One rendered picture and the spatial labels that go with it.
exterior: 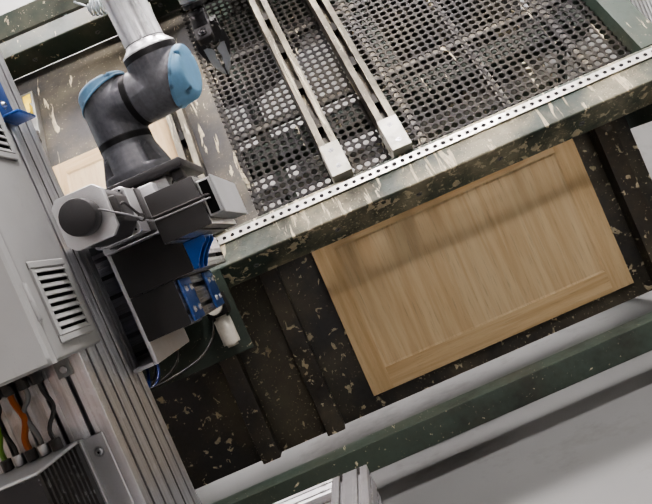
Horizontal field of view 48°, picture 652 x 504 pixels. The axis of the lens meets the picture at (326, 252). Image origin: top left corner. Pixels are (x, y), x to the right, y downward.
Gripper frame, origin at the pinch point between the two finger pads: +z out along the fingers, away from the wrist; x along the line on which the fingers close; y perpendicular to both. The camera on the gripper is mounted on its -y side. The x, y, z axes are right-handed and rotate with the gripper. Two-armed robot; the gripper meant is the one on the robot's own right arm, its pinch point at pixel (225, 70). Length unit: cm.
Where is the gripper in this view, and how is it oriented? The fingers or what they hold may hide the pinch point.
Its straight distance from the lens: 212.4
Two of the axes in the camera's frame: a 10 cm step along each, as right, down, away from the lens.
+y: -1.6, -4.5, 8.8
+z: 3.7, 8.0, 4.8
